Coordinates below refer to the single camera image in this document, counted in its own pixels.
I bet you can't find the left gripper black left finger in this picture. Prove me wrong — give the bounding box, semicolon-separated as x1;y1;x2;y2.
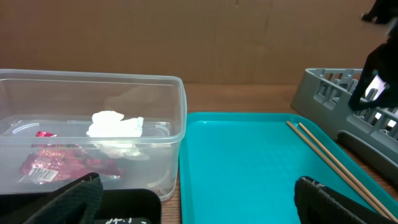
1;172;103;224

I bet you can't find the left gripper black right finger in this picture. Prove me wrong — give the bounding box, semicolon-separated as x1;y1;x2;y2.
294;176;394;224

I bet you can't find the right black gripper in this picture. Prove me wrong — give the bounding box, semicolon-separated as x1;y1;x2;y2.
348;0;397;111

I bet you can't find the wooden chopstick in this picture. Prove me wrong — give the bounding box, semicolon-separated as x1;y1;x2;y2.
298;123;397;222
286;121;393;221

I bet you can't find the red snack wrapper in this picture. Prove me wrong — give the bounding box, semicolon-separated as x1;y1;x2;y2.
19;144;124;184

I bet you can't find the white tissue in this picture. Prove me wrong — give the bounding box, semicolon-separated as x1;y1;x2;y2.
86;111;144;138

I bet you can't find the white round plate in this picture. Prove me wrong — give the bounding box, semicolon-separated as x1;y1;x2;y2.
364;75;397;131

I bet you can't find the grey dishwasher rack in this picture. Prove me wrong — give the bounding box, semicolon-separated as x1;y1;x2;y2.
291;68;397;183

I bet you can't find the black tray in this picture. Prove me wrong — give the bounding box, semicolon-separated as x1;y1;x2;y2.
1;189;162;224

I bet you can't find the clear plastic bin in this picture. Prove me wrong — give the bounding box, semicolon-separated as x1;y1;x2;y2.
1;69;187;200

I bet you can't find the teal plastic tray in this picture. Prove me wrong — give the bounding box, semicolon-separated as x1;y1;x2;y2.
179;113;397;224

